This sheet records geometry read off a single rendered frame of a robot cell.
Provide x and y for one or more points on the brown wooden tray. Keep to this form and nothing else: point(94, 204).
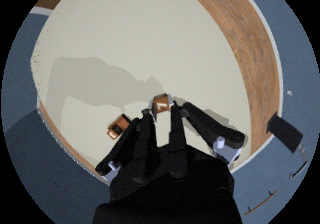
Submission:
point(123, 122)

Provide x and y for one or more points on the brown calendar cube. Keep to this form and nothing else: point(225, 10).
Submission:
point(114, 132)
point(161, 103)

